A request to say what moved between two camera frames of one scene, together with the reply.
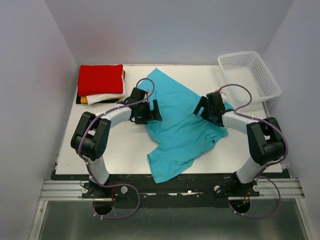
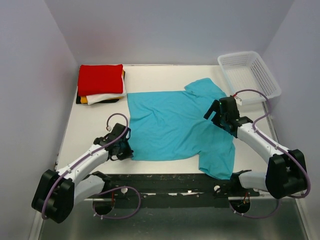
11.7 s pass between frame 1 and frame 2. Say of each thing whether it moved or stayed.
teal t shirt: moved
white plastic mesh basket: stayed
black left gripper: moved
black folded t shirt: stayed
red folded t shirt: stayed
